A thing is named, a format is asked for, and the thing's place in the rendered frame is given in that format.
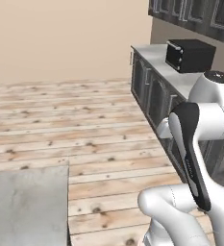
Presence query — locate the dark grey base cupboard run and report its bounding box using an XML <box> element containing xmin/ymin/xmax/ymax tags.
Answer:
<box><xmin>130</xmin><ymin>43</ymin><xmax>224</xmax><ymax>185</ymax></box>

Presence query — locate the black toaster oven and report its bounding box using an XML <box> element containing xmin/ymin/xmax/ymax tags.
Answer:
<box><xmin>164</xmin><ymin>38</ymin><xmax>217</xmax><ymax>74</ymax></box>

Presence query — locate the dark grey wall cupboard run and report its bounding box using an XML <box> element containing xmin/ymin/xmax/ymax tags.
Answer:
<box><xmin>147</xmin><ymin>0</ymin><xmax>224</xmax><ymax>46</ymax></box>

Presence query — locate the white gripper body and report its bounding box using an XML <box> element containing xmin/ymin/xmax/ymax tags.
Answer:
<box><xmin>156</xmin><ymin>116</ymin><xmax>174</xmax><ymax>139</ymax></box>

